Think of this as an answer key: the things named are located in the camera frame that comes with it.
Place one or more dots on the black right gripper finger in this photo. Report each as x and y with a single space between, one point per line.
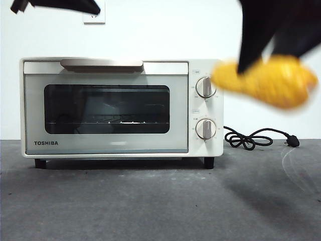
301 25
253 30

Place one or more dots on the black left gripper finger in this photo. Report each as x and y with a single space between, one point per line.
65 3
20 5

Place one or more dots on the white wall socket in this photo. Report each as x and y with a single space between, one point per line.
94 20

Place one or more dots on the yellow corn cob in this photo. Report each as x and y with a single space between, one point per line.
270 85

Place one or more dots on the cream oven knob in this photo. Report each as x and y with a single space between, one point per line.
204 88
206 129

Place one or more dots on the cream Toshiba toaster oven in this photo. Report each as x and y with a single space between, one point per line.
209 150

